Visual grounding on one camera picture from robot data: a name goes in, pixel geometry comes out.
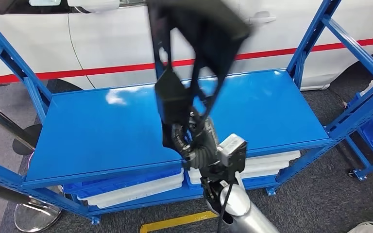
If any black plastic frame part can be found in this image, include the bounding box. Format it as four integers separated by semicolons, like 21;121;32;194
146;0;252;152

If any blue metal shelf rack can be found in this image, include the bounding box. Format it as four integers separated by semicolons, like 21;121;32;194
0;0;373;226

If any yellow floor tape square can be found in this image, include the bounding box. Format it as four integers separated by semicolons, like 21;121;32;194
139;210;218;233

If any white car with red stripe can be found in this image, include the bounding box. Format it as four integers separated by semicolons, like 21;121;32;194
0;0;373;91

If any blue wheeled metal rack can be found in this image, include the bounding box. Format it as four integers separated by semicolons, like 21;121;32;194
345;93;373;182

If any person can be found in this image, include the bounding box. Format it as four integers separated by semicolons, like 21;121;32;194
347;221;373;233

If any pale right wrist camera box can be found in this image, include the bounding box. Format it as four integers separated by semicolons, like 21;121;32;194
217;133;248;168

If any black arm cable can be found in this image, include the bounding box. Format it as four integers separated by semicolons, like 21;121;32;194
217;183;234;233

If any chrome stanchion post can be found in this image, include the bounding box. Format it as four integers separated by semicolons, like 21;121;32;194
0;178;63;233
0;96;42;157

